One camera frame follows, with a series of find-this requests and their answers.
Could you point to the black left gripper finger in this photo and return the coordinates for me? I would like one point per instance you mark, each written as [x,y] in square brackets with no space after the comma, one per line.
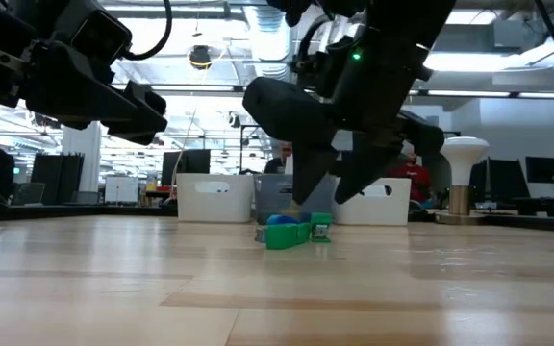
[147,98]
[137,125]

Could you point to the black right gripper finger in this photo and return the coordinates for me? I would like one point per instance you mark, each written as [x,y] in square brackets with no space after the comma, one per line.
[310,168]
[359,168]

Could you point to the green mini stapler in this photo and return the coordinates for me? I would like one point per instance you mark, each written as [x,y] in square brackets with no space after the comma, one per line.
[284,236]
[320,218]

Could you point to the blue mini stapler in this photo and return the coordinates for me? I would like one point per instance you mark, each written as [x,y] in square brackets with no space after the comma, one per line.
[282,219]

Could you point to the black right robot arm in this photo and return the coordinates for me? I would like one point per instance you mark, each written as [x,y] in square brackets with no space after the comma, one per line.
[392,38]

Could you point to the white plastic storage bin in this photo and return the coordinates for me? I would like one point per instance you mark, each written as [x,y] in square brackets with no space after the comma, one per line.
[392,206]
[243,202]

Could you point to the grey plastic storage bin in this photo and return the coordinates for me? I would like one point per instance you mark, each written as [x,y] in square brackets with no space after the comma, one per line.
[269,202]

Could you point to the black computer monitor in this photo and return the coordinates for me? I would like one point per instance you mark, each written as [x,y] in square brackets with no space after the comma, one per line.
[190,163]

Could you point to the white cabinet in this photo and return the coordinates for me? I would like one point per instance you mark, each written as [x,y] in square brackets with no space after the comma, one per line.
[120,190]

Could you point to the white building column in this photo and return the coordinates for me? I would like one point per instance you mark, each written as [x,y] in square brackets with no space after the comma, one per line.
[82,163]

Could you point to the black room partition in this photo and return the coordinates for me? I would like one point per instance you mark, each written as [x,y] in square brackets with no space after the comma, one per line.
[56,178]

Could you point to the white mushroom table lamp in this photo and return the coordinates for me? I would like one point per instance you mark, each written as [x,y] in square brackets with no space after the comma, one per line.
[464,154]

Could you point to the grey chair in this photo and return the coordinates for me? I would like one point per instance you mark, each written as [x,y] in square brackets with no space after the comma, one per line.
[32,194]

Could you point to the large dark screen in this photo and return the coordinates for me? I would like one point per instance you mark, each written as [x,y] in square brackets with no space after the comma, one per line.
[503,178]

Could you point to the small black monitor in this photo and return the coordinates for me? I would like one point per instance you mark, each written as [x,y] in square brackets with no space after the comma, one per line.
[541,169]

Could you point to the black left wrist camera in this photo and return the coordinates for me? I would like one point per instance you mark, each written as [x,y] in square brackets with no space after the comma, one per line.
[101,36]

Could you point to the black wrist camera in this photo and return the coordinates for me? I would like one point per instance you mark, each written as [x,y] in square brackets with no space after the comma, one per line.
[101,36]
[282,110]

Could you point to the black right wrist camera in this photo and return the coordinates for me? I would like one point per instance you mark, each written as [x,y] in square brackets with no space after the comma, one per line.
[282,110]

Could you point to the black overhead camera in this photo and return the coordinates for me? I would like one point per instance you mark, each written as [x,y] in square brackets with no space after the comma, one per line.
[200,56]

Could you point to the black left table frame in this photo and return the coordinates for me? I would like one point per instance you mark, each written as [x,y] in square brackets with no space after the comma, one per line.
[65,213]

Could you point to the black table frame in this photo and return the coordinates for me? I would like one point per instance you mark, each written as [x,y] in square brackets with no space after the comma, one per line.
[536,223]
[65,213]

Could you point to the silver ventilation duct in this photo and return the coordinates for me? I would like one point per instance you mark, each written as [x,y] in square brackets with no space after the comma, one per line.
[267,43]

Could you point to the black right table frame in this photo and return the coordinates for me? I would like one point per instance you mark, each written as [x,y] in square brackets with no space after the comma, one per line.
[536,223]

